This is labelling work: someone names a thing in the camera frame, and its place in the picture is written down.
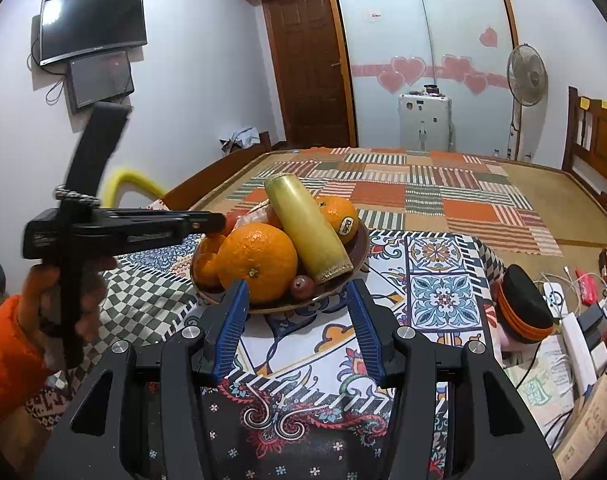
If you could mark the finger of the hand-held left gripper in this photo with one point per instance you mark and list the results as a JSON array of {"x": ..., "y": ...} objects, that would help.
[{"x": 183, "y": 221}]

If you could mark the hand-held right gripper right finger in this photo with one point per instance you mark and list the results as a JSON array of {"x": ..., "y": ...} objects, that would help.
[{"x": 366, "y": 335}]

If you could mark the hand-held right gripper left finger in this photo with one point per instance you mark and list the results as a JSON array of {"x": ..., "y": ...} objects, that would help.
[{"x": 231, "y": 335}]

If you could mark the small orange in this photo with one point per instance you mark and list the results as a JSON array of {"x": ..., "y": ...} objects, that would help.
[
  {"x": 212, "y": 243},
  {"x": 206, "y": 271}
]

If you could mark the red tomato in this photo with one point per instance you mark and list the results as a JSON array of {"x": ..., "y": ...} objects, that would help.
[{"x": 232, "y": 223}]

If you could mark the pink sweet potato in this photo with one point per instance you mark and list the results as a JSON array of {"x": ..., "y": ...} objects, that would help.
[{"x": 254, "y": 217}]

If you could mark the large orange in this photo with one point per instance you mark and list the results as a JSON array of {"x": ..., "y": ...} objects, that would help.
[{"x": 256, "y": 260}]

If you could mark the dark red jujube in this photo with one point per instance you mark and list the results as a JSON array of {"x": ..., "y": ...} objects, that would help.
[{"x": 302, "y": 287}]

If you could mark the brown round plate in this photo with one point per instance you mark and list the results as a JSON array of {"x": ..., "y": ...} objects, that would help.
[{"x": 358, "y": 252}]

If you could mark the yellow sugarcane piece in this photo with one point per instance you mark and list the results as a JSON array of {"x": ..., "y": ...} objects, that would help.
[{"x": 308, "y": 230}]

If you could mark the medium orange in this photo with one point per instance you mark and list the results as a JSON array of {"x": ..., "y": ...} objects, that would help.
[{"x": 333, "y": 212}]

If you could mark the person's left hand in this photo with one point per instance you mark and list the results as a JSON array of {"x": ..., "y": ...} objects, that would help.
[{"x": 38, "y": 300}]

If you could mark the multi-pattern printed cloth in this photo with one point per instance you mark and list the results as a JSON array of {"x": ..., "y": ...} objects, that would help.
[{"x": 433, "y": 270}]

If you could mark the pile of clothes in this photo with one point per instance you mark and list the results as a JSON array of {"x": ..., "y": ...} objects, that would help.
[{"x": 241, "y": 140}]

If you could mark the orange striped patchwork blanket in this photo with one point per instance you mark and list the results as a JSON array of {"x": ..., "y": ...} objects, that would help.
[{"x": 433, "y": 195}]

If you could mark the black cap with orange band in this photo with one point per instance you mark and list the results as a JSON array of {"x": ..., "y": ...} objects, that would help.
[{"x": 521, "y": 295}]

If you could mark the paper with green print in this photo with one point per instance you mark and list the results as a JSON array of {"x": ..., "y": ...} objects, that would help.
[{"x": 538, "y": 385}]

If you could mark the brown wooden door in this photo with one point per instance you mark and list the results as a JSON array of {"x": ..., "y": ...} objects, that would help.
[{"x": 308, "y": 70}]

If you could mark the white power strip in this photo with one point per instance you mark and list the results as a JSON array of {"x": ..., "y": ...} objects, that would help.
[{"x": 578, "y": 355}]

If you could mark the white boxy appliance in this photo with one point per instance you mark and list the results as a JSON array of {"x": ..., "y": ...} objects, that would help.
[{"x": 423, "y": 120}]

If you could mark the pink packet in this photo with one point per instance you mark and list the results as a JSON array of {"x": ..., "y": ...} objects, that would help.
[{"x": 590, "y": 285}]

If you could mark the tan woven bed mat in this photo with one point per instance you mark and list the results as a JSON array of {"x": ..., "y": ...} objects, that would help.
[{"x": 548, "y": 185}]

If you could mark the cardboard box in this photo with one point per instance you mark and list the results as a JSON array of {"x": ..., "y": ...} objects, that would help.
[{"x": 591, "y": 425}]

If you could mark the pink heart sticker band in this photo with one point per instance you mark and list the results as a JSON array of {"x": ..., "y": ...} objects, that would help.
[{"x": 408, "y": 70}]

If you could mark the frosted glass sliding door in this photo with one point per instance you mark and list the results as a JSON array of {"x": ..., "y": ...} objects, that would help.
[{"x": 383, "y": 20}]

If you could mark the white standing fan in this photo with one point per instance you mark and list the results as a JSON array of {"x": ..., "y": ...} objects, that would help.
[{"x": 526, "y": 72}]

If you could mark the pink heart sticker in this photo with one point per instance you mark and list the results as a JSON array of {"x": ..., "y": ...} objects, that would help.
[{"x": 488, "y": 37}]

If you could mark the small black wall monitor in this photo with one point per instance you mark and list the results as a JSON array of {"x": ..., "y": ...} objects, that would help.
[{"x": 100, "y": 82}]

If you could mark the black wall television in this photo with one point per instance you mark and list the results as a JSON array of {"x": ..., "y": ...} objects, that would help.
[{"x": 93, "y": 27}]

